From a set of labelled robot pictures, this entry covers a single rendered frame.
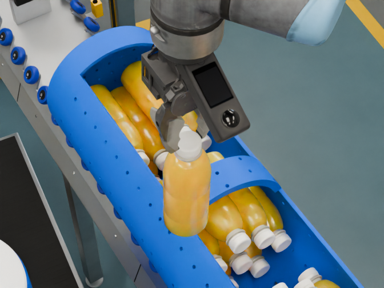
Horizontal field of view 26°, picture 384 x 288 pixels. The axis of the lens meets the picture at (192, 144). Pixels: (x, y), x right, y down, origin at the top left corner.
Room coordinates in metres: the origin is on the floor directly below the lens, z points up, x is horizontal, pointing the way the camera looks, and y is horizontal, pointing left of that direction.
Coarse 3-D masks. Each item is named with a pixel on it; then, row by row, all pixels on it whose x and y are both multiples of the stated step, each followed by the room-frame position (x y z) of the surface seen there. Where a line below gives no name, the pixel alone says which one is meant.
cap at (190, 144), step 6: (180, 132) 0.73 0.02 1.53; (186, 132) 0.73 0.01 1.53; (192, 132) 0.73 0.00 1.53; (186, 138) 0.71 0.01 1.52; (192, 138) 0.71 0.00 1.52; (198, 138) 0.71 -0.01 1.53; (180, 144) 0.70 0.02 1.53; (186, 144) 0.70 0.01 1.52; (192, 144) 0.70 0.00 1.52; (198, 144) 0.70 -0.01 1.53; (180, 150) 0.69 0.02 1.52; (186, 150) 0.69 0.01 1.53; (192, 150) 0.69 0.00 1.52; (198, 150) 0.70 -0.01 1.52; (180, 156) 0.70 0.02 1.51; (186, 156) 0.69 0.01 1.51; (192, 156) 0.69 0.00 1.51
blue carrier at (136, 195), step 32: (128, 32) 1.22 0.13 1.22; (64, 64) 1.15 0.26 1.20; (96, 64) 1.20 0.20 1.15; (128, 64) 1.24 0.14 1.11; (64, 96) 1.10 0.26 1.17; (96, 96) 1.06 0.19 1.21; (64, 128) 1.07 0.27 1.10; (96, 128) 1.01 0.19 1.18; (96, 160) 0.96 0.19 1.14; (128, 160) 0.92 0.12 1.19; (224, 160) 0.89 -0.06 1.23; (256, 160) 0.93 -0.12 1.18; (128, 192) 0.87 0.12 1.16; (160, 192) 0.84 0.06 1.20; (224, 192) 0.82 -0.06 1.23; (128, 224) 0.84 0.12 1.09; (160, 224) 0.79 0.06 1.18; (288, 224) 0.86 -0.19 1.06; (160, 256) 0.75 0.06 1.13; (192, 256) 0.71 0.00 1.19; (288, 256) 0.81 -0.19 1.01; (320, 256) 0.78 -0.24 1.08
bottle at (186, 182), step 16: (176, 160) 0.70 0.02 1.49; (192, 160) 0.69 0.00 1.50; (208, 160) 0.71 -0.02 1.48; (176, 176) 0.68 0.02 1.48; (192, 176) 0.68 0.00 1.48; (208, 176) 0.69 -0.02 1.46; (176, 192) 0.68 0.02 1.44; (192, 192) 0.68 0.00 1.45; (208, 192) 0.70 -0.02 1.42; (176, 208) 0.68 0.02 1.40; (192, 208) 0.68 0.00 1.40; (208, 208) 0.70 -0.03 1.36; (176, 224) 0.68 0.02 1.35; (192, 224) 0.68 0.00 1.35
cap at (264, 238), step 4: (260, 232) 0.79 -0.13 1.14; (264, 232) 0.79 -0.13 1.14; (268, 232) 0.79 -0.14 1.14; (272, 232) 0.80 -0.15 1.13; (256, 236) 0.79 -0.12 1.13; (260, 236) 0.79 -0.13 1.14; (264, 236) 0.78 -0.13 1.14; (268, 236) 0.78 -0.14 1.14; (272, 236) 0.79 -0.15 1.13; (256, 240) 0.78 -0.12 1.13; (260, 240) 0.78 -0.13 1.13; (264, 240) 0.78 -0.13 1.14; (268, 240) 0.78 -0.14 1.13; (272, 240) 0.79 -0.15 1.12; (256, 244) 0.78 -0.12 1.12; (260, 244) 0.77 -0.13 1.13; (264, 244) 0.78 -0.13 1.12; (268, 244) 0.78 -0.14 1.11; (260, 248) 0.77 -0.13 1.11; (264, 248) 0.78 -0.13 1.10
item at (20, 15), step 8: (16, 0) 1.53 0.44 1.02; (24, 0) 1.54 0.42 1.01; (32, 0) 1.55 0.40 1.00; (40, 0) 1.58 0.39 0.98; (48, 0) 1.59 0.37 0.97; (16, 8) 1.54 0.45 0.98; (24, 8) 1.55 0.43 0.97; (32, 8) 1.57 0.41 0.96; (40, 8) 1.58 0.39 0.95; (48, 8) 1.59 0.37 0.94; (16, 16) 1.54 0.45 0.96; (24, 16) 1.55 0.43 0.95; (32, 16) 1.56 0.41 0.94
